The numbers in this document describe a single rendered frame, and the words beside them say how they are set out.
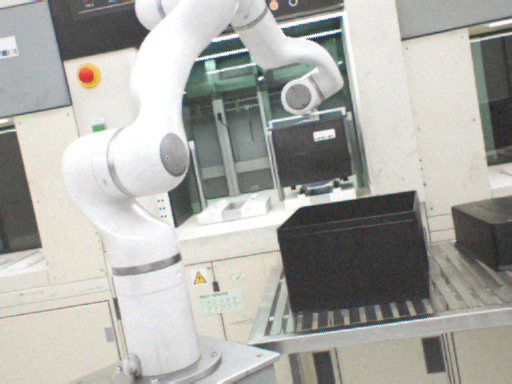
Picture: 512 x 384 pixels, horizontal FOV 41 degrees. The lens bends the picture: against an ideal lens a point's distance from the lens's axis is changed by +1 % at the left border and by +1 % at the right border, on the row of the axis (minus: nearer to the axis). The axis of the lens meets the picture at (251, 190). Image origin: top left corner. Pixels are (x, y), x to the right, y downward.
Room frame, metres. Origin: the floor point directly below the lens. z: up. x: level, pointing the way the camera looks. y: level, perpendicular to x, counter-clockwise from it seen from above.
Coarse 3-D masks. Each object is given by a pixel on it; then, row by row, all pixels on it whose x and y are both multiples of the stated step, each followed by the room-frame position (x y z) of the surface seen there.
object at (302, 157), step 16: (320, 112) 2.08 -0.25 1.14; (272, 128) 2.04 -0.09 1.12; (288, 128) 2.00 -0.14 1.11; (304, 128) 2.00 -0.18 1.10; (320, 128) 1.99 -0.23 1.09; (336, 128) 1.99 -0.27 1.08; (288, 144) 2.01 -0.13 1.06; (304, 144) 2.00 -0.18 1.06; (320, 144) 1.99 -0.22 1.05; (336, 144) 1.99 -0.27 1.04; (288, 160) 2.01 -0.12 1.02; (304, 160) 2.00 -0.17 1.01; (320, 160) 2.00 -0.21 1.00; (336, 160) 1.99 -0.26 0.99; (288, 176) 2.01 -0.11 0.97; (304, 176) 2.00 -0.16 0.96; (320, 176) 2.00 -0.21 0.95; (336, 176) 1.99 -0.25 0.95; (304, 192) 2.11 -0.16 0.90
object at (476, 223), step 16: (464, 208) 1.59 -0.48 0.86; (480, 208) 1.55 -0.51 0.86; (496, 208) 1.51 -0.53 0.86; (464, 224) 1.55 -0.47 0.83; (480, 224) 1.44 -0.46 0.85; (496, 224) 1.37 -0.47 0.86; (464, 240) 1.57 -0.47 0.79; (480, 240) 1.46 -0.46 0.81; (496, 240) 1.37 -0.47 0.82; (480, 256) 1.47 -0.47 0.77; (496, 256) 1.38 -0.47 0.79
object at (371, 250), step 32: (416, 192) 1.50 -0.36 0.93; (288, 224) 1.45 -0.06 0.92; (320, 224) 1.32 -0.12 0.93; (352, 224) 1.31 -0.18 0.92; (384, 224) 1.29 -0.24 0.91; (416, 224) 1.28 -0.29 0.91; (288, 256) 1.34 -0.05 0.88; (320, 256) 1.32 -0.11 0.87; (352, 256) 1.31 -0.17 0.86; (384, 256) 1.29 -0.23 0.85; (416, 256) 1.28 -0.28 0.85; (288, 288) 1.35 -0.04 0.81; (320, 288) 1.33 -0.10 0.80; (352, 288) 1.31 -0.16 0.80; (384, 288) 1.29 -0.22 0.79; (416, 288) 1.28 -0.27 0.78
